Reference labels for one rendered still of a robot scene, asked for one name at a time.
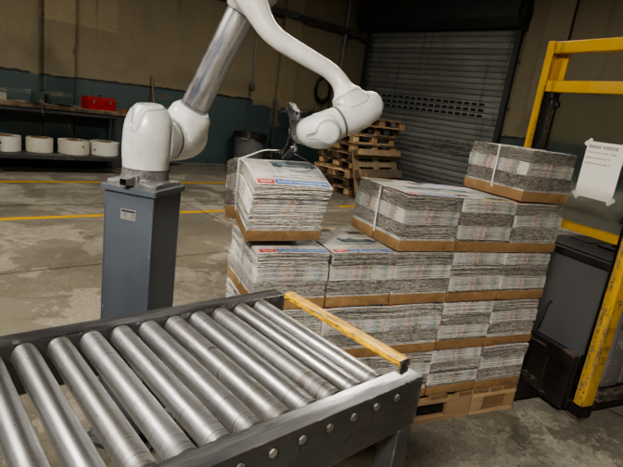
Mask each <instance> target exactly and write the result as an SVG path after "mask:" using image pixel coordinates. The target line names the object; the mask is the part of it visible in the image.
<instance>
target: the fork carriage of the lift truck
mask: <svg viewBox="0 0 623 467"><path fill-rule="evenodd" d="M527 343H529V345H528V351H527V353H526V354H525V357H524V358H523V362H522V363H523V365H522V368H521V371H520V374H519V375H520V377H519V381H522V380H525V381H526V382H528V383H529V384H531V385H533V386H534V387H535V388H537V390H538V392H537V394H539V395H540V396H541V397H543V398H545V399H546V400H548V401H549V402H550V403H552V404H553V405H554V406H555V407H556V408H558V409H560V408H562V407H564V408H565V407H566V403H567V400H568V397H569V394H570V390H571V387H572V385H573V381H574V378H575V375H576V371H577V368H578V366H579V360H580V356H581V355H580V354H579V353H577V352H576V351H574V350H572V349H570V348H569V347H566V346H564V345H563V344H561V343H559V342H557V341H555V340H554V339H552V338H550V337H549V336H548V335H546V334H543V333H542V332H540V331H538V330H536V329H535V328H533V327H532V329H531V337H530V340H529V341H527Z"/></svg>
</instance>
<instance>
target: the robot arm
mask: <svg viewBox="0 0 623 467"><path fill-rule="evenodd" d="M276 2H277V0H227V4H228V7H227V8H226V10H225V12H224V14H223V16H222V19H221V21H220V23H219V25H218V27H217V29H216V31H215V33H214V35H213V37H212V39H211V41H210V44H209V46H208V48H207V50H206V52H205V54H204V56H203V58H202V59H201V61H200V63H199V65H198V67H197V70H196V73H195V75H194V77H193V79H192V81H191V82H190V84H189V86H188V88H187V90H186V92H185V94H184V97H183V99H181V100H178V101H175V102H173V103H172V105H171V106H170V107H169V109H167V108H165V107H164V106H163V105H161V104H156V103H136V104H134V105H133V106H132V107H131V108H130V110H129V111H128V113H127V115H126V118H125V121H124V124H123V130H122V141H121V158H122V167H121V175H119V176H115V177H110V178H108V183H115V184H119V185H123V186H131V187H135V188H140V189H145V190H148V191H158V190H159V189H164V188H168V187H172V186H179V185H180V182H179V181H176V180H173V179H170V178H169V164H170V162H171V161H175V160H183V159H188V158H192V157H194V156H196V155H198V154H199V153H200V152H201V151H202V150H203V149H204V147H205V145H206V143H207V140H208V129H209V126H210V117H209V114H208V111H209V109H210V106H211V104H212V102H213V100H214V98H215V96H216V94H217V93H218V91H219V89H220V88H221V86H222V84H223V81H224V79H225V77H226V75H227V73H228V71H229V69H230V68H231V66H232V64H233V62H234V60H235V57H236V55H237V53H238V51H239V50H240V48H241V46H242V44H243V43H244V41H245V39H246V37H247V35H248V32H249V30H250V28H251V26H253V28H254V29H255V31H256V32H257V33H258V35H259V36H260V37H261V38H262V39H263V40H264V41H265V42H266V43H267V44H268V45H269V46H271V47H272V48H273V49H275V50H276V51H278V52H279V53H281V54H283V55H285V56H286V57H289V58H291V59H293V60H294V61H296V62H298V63H299V64H300V65H302V66H304V67H306V68H308V69H310V70H312V71H314V72H316V73H317V74H319V75H321V76H322V77H324V78H325V79H326V80H327V81H328V82H329V83H330V84H331V86H332V88H333V91H334V98H333V101H332V103H333V107H331V108H329V109H326V110H323V111H320V112H317V113H314V114H312V115H311V116H309V117H307V118H299V117H300V115H302V111H300V110H299V109H298V107H297V106H296V104H295V103H292V102H287V105H288V107H285V110H280V111H279V113H283V114H287V115H288V117H289V125H290V126H289V129H288V133H289V136H288V138H287V142H286V145H285V147H284V149H280V150H276V151H274V153H279V154H280V156H282V159H285V160H289V159H290V158H291V157H292V156H293V155H294V154H295V153H296V152H298V151H299V149H298V148H297V144H301V145H306V146H308V147H311V148H316V149H323V148H328V147H330V146H332V145H334V144H335V143H336V142H337V141H338V140H340V139H342V138H344V137H346V136H348V135H352V134H355V133H358V132H360V131H362V130H364V129H366V128H367V127H369V126H370V125H371V124H373V123H374V122H375V121H376V120H378V119H379V118H380V116H381V115H382V112H383V110H384V103H383V100H382V98H381V96H380V95H379V94H378V93H375V92H372V91H366V92H365V91H364V90H363V89H362V88H361V86H356V85H354V84H353V83H352V82H351V81H350V80H349V78H348V77H347V76H346V74H345V73H344V72H343V71H342V70H341V69H340V68H339V67H338V66H337V65H336V64H334V63H333V62H332V61H330V60H329V59H327V58H326V57H323V56H322V55H320V54H319V53H317V52H315V51H314V50H312V49H311V48H309V47H308V46H307V45H305V44H303V43H302V42H300V41H298V40H297V39H295V38H294V37H292V36H290V35H289V34H288V33H286V32H285V31H283V30H282V29H281V28H280V27H279V26H278V24H277V23H276V22H275V20H274V18H273V15H272V12H271V9H270V7H272V6H273V5H274V4H275V3H276Z"/></svg>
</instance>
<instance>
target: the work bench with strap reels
mask: <svg viewBox="0 0 623 467"><path fill-rule="evenodd" d="M99 96H103V95H97V96H90V95H83V96H82V97H81V100H82V105H81V106H74V107H63V106H59V105H54V104H48V103H44V105H43V111H44V113H54V114H64V115H74V116H85V117H95V118H106V119H112V126H111V141H108V140H98V139H96V140H89V141H88V140H83V139H80V138H79V139H76V138H58V139H57V149H53V141H54V140H53V138H51V137H45V136H35V135H28V136H26V138H25V139H26V140H25V143H26V146H25V147H26V148H25V147H21V136H20V135H15V134H9V133H0V158H31V159H60V160H88V161H110V168H109V169H111V170H116V169H115V161H116V162H122V158H121V155H120V154H119V148H120V143H118V142H116V120H125V118H126V115H127V113H122V112H120V111H119V110H117V109H116V100H115V99H113V98H106V97H104V96H103V97H99ZM27 102H28V101H26V100H18V99H7V100H5V99H0V108H2V109H12V110H22V111H32V112H42V107H41V105H34V104H29V103H27Z"/></svg>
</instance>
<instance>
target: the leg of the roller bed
mask: <svg viewBox="0 0 623 467"><path fill-rule="evenodd" d="M411 428H412V425H411V424H410V425H408V426H407V427H405V428H403V429H401V430H399V431H398V432H396V433H394V434H392V435H389V436H387V437H385V438H383V439H381V440H379V441H378V443H377V449H376V454H375V462H374V467H403V463H404V458H405V454H406V449H407V445H408V441H409V436H410V432H411Z"/></svg>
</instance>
